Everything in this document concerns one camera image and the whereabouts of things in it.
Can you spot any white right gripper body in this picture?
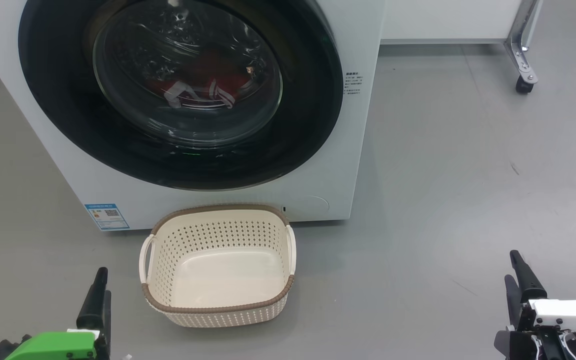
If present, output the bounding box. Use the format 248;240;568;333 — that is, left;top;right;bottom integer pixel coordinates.
520;299;576;360

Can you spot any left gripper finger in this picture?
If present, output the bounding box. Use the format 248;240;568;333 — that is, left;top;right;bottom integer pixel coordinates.
97;290;112;360
76;267;109;331

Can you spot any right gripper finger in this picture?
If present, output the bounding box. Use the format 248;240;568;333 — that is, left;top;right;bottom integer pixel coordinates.
510;250;547;303
504;275;523;331

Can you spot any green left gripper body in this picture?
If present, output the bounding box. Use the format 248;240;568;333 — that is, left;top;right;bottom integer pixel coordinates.
5;328;100;360

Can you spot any round black glass washer door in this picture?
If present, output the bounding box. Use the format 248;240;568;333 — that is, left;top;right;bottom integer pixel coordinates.
18;0;344;192

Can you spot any red jersey white lettering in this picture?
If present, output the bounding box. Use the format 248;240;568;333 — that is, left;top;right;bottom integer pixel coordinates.
188;50;254;108

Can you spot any cream perforated basket brown rim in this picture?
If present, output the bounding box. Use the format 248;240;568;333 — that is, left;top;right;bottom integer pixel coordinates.
139;204;297;328

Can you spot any white front-load washing machine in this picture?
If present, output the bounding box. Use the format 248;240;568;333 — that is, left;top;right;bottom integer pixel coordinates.
0;0;386;233

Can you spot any blue energy label sticker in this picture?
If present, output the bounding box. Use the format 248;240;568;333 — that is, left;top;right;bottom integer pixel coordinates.
84;203;130;231

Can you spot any metal cart leg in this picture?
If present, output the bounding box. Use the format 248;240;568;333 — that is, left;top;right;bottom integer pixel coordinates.
504;0;544;85

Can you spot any small printed text sticker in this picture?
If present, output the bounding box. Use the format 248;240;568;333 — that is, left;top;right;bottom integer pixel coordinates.
344;71;365;96

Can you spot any white cabinet panel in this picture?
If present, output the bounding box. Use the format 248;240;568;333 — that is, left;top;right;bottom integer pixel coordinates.
380;0;524;45

